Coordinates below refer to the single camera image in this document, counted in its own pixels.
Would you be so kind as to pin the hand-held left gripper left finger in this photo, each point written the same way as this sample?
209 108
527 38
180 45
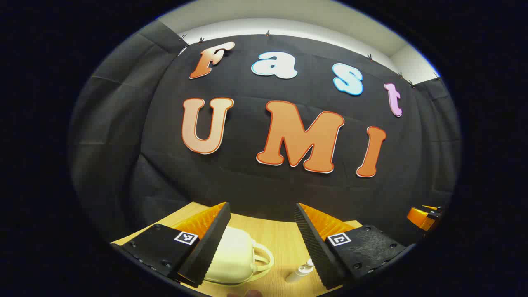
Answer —
206 251

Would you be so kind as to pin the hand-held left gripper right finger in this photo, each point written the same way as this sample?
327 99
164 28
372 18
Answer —
315 247

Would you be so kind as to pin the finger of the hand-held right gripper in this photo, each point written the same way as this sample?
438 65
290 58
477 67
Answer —
420 217

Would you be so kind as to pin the cream yellow suitcase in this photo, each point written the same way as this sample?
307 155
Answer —
235 255

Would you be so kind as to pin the white pump bottle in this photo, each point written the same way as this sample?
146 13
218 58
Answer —
298 274

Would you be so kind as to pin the black backdrop cloth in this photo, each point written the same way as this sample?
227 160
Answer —
247 181

